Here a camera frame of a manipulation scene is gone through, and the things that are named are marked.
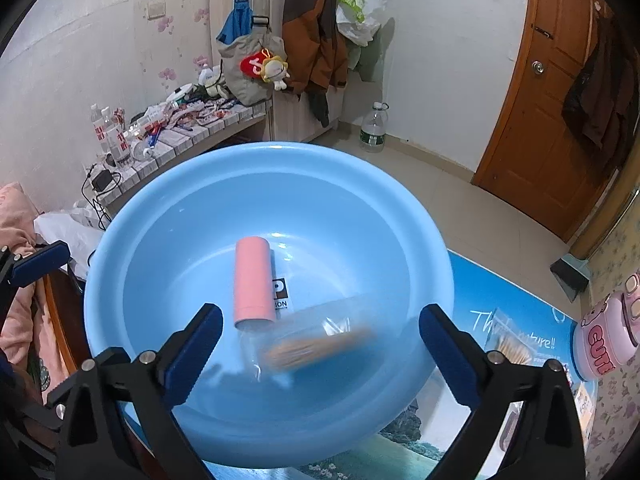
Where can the grey shoulder bag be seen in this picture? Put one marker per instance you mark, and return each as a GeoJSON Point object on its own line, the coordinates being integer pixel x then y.
{"type": "Point", "coordinates": [240, 85]}

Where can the brown wooden door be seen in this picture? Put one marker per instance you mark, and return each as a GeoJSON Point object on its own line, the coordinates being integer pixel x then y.
{"type": "Point", "coordinates": [530, 110]}

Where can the pink water bottle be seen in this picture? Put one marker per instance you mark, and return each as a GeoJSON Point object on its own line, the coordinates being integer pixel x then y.
{"type": "Point", "coordinates": [600, 335]}

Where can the printed landscape table mat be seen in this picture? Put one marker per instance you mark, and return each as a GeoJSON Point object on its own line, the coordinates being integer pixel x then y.
{"type": "Point", "coordinates": [500, 280]}

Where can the clear bottle red label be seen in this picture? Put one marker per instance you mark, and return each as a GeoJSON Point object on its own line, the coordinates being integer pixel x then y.
{"type": "Point", "coordinates": [100, 130]}
{"type": "Point", "coordinates": [119, 142]}

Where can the cream doll plush charm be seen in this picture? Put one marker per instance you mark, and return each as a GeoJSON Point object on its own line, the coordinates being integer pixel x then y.
{"type": "Point", "coordinates": [275, 70]}

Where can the light blue plastic basin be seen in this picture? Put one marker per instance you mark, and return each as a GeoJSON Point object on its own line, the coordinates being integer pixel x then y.
{"type": "Point", "coordinates": [175, 240]}

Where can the dark brown jacket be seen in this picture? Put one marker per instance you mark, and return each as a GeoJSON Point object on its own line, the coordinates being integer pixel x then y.
{"type": "Point", "coordinates": [595, 100]}

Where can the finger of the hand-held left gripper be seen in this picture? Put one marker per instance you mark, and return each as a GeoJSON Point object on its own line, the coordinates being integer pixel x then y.
{"type": "Point", "coordinates": [37, 262]}

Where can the clear bag of toothpicks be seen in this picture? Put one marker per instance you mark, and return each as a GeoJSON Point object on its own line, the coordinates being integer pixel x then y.
{"type": "Point", "coordinates": [310, 347]}

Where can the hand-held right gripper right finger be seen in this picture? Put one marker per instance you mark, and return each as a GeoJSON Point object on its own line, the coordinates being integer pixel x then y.
{"type": "Point", "coordinates": [450, 355]}

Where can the light wooden wardrobe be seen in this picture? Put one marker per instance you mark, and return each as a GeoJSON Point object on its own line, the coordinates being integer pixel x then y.
{"type": "Point", "coordinates": [295, 120]}

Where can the red plush charm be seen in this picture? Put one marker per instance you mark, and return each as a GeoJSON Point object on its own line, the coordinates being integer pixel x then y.
{"type": "Point", "coordinates": [252, 65]}

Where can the low tiled shelf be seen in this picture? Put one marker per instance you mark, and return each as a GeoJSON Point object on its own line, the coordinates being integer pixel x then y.
{"type": "Point", "coordinates": [200, 135]}

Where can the beige upright board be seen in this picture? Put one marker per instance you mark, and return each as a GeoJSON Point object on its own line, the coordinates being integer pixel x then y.
{"type": "Point", "coordinates": [610, 210]}

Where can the black power adapter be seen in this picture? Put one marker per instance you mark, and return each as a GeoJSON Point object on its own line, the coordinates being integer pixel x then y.
{"type": "Point", "coordinates": [105, 180]}

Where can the pink blanket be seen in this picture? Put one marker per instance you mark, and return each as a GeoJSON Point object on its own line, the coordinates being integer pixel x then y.
{"type": "Point", "coordinates": [20, 320]}

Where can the white plastic bag green print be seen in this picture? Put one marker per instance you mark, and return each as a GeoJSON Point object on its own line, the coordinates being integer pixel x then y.
{"type": "Point", "coordinates": [357, 5]}

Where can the white wall socket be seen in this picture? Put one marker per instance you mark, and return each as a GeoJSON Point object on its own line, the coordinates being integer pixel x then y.
{"type": "Point", "coordinates": [157, 9]}

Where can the small white lotion bottle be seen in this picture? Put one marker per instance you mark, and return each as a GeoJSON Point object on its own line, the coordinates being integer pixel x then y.
{"type": "Point", "coordinates": [205, 75]}

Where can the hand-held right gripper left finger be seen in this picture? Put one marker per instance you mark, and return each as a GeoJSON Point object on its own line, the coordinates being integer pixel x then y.
{"type": "Point", "coordinates": [192, 350]}

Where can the pink cylindrical case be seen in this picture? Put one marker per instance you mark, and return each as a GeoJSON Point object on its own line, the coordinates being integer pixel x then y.
{"type": "Point", "coordinates": [254, 280]}

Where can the pale green garment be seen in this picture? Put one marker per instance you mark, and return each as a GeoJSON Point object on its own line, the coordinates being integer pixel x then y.
{"type": "Point", "coordinates": [367, 60]}

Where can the brown and orange jacket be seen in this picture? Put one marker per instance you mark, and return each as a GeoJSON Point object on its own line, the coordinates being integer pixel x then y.
{"type": "Point", "coordinates": [310, 50]}

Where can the large clear water jug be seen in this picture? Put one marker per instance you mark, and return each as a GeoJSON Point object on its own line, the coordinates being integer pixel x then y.
{"type": "Point", "coordinates": [372, 130]}

